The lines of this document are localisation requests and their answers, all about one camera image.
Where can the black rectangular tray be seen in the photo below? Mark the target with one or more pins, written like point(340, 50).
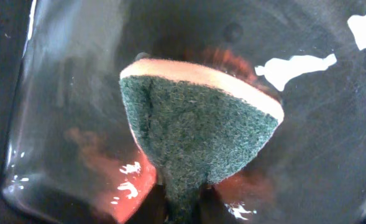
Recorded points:
point(65, 145)

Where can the green orange scrub sponge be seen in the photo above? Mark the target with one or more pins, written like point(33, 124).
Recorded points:
point(198, 123)

